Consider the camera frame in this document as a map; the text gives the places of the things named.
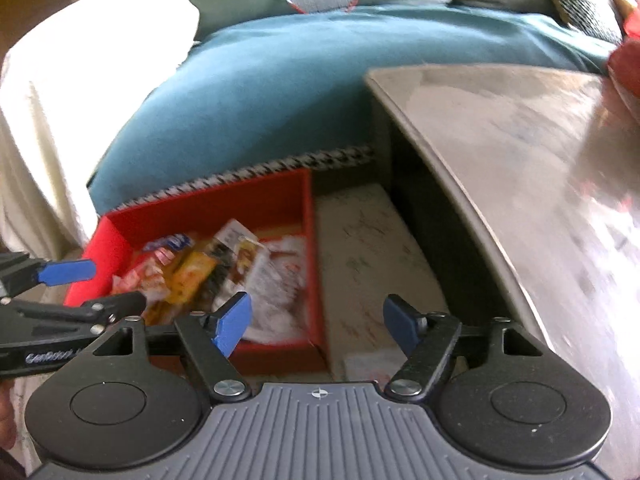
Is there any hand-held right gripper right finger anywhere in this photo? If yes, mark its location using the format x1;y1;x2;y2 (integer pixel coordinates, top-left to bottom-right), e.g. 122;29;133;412
382;295;551;403

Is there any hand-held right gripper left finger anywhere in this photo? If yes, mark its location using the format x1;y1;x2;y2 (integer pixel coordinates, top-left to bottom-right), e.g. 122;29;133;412
87;291;252;403

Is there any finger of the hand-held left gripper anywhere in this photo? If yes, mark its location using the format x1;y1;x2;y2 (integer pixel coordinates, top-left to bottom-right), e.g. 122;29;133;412
0;252;97;301
0;292;147;346

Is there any pink sausage snack packet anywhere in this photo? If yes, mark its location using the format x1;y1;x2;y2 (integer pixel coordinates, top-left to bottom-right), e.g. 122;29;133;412
111;265;168;306

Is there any long white snack packet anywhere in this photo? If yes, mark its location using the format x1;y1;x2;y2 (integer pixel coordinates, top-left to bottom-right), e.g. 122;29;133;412
240;235;313;343

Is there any yellow face snack packet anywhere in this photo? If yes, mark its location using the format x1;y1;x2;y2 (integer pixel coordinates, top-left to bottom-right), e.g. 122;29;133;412
167;251;218;306

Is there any red cardboard box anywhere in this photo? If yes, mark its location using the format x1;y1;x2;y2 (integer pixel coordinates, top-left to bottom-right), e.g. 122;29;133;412
64;169;331;375

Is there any blue white snack packet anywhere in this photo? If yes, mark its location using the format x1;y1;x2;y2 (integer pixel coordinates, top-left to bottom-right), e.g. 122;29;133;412
142;232;196;257

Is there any black white snack packet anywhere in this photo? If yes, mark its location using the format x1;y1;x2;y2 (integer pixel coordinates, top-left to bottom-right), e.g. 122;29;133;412
210;217;266;311

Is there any white blanket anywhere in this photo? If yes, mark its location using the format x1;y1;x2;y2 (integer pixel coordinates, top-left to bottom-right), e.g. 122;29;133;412
0;0;201;266

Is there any wooden side table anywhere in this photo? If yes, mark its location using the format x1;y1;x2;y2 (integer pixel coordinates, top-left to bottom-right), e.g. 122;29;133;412
365;62;640;480

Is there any teal sofa cushion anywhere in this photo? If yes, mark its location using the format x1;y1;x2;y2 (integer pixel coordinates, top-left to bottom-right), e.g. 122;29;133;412
87;2;621;216

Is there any red bag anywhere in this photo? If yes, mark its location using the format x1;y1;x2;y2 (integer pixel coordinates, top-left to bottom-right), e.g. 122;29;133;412
606;35;640;126

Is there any patterned pillow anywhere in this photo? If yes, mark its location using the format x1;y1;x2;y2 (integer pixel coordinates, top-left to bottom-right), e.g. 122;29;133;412
532;0;640;46

